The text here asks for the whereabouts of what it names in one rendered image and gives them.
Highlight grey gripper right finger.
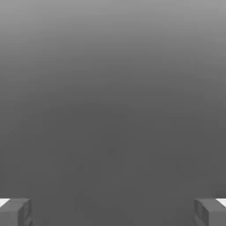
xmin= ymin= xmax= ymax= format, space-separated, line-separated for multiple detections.
xmin=193 ymin=198 xmax=226 ymax=226

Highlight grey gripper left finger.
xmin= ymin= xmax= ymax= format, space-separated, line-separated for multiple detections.
xmin=0 ymin=198 xmax=34 ymax=226

